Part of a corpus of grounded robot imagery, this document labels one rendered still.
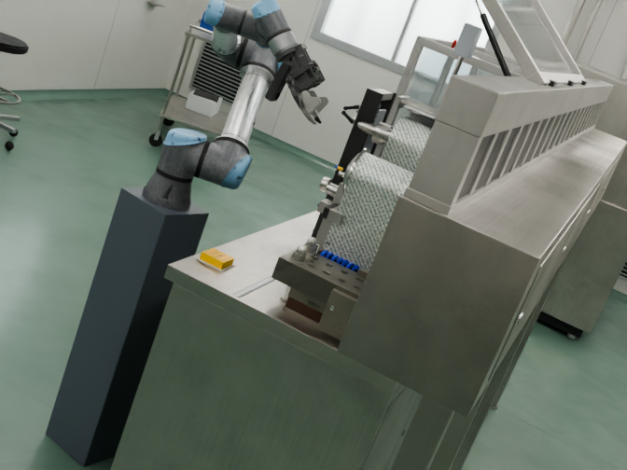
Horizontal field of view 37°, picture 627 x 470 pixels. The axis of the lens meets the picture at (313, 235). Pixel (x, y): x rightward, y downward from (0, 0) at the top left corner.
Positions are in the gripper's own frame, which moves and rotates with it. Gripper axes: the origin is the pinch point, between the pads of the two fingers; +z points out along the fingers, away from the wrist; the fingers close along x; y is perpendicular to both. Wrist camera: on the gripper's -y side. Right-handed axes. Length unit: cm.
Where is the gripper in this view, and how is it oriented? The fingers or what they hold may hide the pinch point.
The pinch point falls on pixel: (313, 120)
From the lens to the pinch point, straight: 256.0
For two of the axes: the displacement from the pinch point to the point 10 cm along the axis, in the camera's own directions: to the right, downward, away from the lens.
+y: 8.2, -4.2, -3.9
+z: 4.5, 8.9, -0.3
